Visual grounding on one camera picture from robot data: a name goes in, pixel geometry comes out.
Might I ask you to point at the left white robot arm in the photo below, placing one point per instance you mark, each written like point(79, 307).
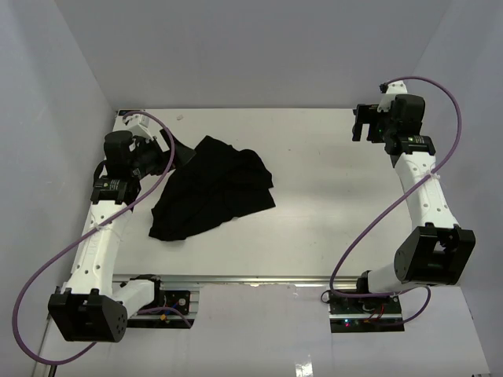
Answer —
point(88, 309)

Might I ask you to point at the black t-shirt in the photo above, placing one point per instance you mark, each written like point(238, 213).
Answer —
point(218, 184)

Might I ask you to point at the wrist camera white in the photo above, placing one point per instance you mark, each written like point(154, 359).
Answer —
point(138, 125)
point(389, 91)

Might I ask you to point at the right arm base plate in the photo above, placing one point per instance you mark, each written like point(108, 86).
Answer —
point(363, 315)

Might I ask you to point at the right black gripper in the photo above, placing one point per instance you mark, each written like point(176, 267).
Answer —
point(368, 115)

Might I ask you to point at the aluminium front rail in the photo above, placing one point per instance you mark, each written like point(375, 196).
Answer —
point(228, 279)

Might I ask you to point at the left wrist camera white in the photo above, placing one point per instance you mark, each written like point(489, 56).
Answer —
point(138, 125)

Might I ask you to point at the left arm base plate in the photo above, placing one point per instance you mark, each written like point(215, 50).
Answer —
point(174, 310)

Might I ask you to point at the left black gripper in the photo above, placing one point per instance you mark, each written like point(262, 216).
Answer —
point(143, 143)

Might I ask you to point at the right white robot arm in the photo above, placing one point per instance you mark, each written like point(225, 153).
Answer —
point(438, 249)

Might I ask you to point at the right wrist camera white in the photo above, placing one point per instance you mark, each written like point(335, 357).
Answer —
point(389, 91)

